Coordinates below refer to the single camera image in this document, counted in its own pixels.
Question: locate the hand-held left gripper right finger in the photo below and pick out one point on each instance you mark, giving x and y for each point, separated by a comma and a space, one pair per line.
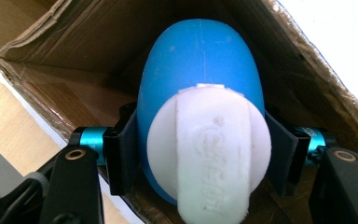
284, 158

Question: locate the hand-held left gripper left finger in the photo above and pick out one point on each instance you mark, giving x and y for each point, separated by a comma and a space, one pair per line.
121, 155

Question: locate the brown cardboard box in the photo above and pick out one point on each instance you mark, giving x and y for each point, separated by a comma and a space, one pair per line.
74, 46

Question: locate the blue bottle with white cap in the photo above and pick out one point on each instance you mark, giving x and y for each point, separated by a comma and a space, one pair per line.
199, 62

